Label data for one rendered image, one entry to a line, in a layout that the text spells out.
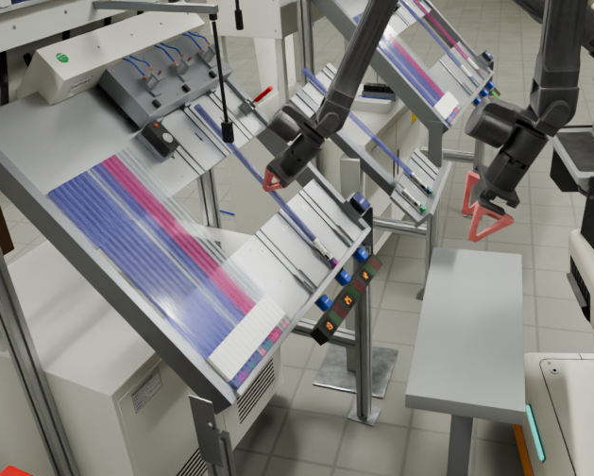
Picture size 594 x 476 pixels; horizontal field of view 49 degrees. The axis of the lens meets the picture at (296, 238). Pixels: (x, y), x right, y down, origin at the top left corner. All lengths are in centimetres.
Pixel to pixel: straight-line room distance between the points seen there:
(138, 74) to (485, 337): 98
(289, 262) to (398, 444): 84
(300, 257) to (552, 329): 134
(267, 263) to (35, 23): 67
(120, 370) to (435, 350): 71
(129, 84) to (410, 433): 135
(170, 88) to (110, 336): 60
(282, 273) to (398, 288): 134
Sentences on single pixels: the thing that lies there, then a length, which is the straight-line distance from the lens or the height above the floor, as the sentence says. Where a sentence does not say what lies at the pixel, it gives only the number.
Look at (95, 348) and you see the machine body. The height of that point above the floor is 62.
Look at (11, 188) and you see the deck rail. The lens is 130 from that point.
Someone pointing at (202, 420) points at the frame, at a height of 71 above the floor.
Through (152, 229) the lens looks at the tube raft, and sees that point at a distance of 132.
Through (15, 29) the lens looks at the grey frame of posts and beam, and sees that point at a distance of 137.
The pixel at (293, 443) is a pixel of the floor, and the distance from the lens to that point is 213.
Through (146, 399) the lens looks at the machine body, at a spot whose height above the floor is 53.
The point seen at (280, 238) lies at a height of 82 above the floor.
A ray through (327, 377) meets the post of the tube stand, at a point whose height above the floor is 1.
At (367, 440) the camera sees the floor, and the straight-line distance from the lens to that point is 213.
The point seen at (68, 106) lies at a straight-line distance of 144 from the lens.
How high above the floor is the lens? 158
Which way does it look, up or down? 30 degrees down
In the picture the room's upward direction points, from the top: 4 degrees counter-clockwise
